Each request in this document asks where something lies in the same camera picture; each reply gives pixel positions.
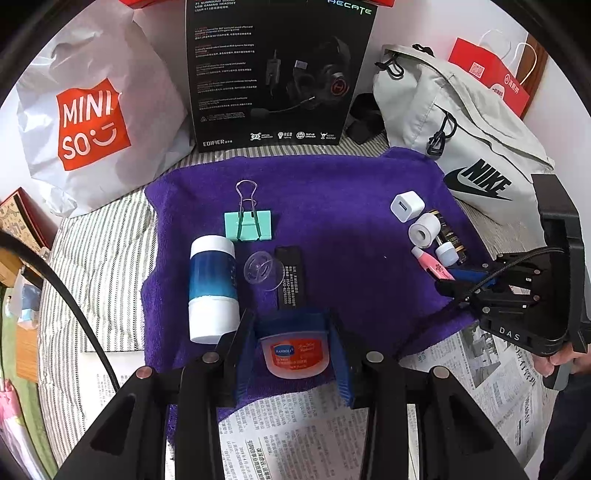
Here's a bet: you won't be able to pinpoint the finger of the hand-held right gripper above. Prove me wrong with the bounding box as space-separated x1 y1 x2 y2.
445 251 541 284
436 281 539 315

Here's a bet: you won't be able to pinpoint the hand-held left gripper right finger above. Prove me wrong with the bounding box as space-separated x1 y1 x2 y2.
325 307 532 480

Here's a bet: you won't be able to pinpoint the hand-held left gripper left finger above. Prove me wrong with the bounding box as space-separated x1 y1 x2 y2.
53 307 259 480

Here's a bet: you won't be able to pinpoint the pink highlighter pen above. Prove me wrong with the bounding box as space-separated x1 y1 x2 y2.
411 246 455 281

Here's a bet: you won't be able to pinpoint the dark brown small bottle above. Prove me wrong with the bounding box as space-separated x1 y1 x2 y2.
427 210 469 266

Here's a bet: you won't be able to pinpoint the small orange-label jelly jar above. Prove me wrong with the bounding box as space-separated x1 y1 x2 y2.
254 313 335 380

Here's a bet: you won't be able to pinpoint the large white tape roll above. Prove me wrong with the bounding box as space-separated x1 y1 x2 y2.
407 220 439 246

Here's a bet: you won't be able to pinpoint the blue and white bottle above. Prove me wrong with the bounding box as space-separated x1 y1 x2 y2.
188 234 239 344

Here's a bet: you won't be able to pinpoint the clear plastic cap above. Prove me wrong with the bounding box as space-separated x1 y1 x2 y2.
242 250 283 292

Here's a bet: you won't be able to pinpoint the black rectangular tube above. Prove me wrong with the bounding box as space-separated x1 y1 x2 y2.
274 246 309 312

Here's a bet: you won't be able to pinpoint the white charger adapter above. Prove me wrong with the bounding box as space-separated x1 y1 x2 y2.
390 191 420 223

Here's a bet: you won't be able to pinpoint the green binder clip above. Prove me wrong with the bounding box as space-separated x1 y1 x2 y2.
223 180 274 243

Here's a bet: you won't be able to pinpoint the person's right forearm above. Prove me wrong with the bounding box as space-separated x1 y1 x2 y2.
540 364 591 480

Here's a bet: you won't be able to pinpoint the person's right hand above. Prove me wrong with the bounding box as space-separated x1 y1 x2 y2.
533 344 585 377

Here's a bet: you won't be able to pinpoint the newspaper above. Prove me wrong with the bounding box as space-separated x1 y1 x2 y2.
83 323 550 480

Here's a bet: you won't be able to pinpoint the purple towel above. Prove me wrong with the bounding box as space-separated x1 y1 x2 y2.
141 147 490 448

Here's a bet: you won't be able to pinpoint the grey waist bag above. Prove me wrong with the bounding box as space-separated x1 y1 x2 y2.
372 44 557 227

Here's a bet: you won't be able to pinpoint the wooden headboard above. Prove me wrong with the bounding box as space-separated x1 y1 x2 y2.
526 34 550 121

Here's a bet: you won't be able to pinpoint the small blue box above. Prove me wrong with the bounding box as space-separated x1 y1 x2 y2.
18 284 42 330

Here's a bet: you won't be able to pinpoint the green cloth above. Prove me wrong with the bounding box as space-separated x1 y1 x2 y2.
0 286 56 462

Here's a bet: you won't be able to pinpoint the pink striped cloth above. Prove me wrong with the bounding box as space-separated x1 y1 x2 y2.
0 378 42 480

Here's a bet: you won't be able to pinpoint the wooden nightstand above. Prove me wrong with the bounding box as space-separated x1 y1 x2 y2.
0 249 44 324

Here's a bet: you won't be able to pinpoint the black headset box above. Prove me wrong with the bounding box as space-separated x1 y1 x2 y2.
185 0 379 151

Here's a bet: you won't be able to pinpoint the patterned box with red edge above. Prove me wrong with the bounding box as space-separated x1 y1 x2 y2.
0 187 54 250

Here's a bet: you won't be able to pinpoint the white plastic shopping bag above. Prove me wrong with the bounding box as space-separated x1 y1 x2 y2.
16 9 197 220

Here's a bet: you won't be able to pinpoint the red gift bag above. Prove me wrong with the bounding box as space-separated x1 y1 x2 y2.
119 0 395 10

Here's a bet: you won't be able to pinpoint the black cable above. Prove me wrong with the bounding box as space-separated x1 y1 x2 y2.
0 228 118 386
457 247 555 301

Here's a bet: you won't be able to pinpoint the black folded strap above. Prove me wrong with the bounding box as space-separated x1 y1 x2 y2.
348 92 384 144

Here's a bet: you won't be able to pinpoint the red paper bag white handles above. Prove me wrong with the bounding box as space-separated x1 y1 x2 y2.
448 28 539 120

